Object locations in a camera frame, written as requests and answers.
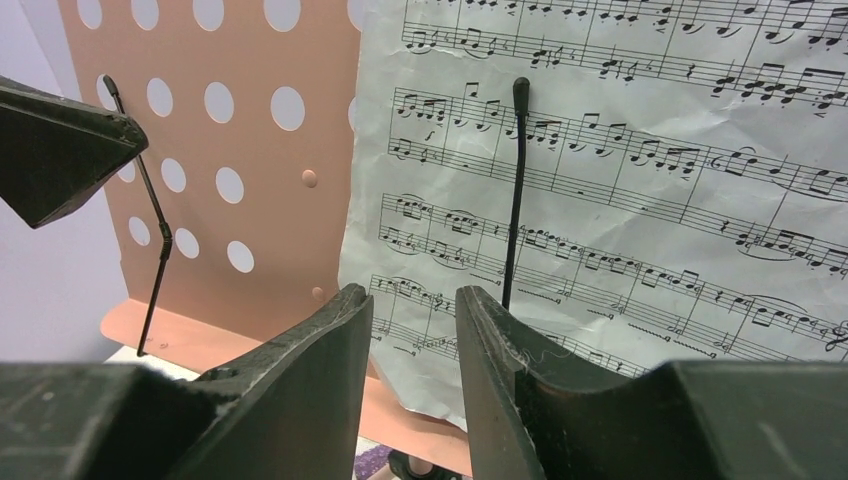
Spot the pink music stand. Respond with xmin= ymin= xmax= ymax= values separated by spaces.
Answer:
xmin=58 ymin=0 xmax=535 ymax=480

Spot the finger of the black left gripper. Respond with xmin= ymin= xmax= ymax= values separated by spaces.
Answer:
xmin=1 ymin=77 xmax=149 ymax=229

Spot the sheet music page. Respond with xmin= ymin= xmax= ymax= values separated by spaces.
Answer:
xmin=339 ymin=1 xmax=847 ymax=426

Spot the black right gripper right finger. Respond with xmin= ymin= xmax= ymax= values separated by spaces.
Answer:
xmin=455 ymin=286 xmax=847 ymax=479

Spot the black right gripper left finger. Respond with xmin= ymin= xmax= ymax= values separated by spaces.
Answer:
xmin=1 ymin=284 xmax=373 ymax=479

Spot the purple glitter microphone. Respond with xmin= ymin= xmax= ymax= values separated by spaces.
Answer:
xmin=353 ymin=445 xmax=395 ymax=480

